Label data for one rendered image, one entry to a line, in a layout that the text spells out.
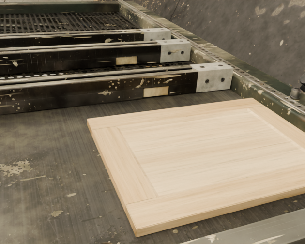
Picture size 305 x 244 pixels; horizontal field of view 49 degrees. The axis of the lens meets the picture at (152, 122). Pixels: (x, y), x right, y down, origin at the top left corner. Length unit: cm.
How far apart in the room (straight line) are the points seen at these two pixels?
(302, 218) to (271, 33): 196
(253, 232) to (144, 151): 29
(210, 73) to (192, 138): 33
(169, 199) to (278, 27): 197
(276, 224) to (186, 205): 14
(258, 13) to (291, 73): 65
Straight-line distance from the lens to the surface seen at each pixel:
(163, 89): 99
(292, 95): 98
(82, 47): 120
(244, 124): 87
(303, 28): 232
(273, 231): 55
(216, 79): 106
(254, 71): 115
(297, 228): 57
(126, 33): 141
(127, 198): 59
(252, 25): 261
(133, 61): 125
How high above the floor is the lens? 162
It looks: 33 degrees down
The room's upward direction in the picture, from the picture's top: 66 degrees counter-clockwise
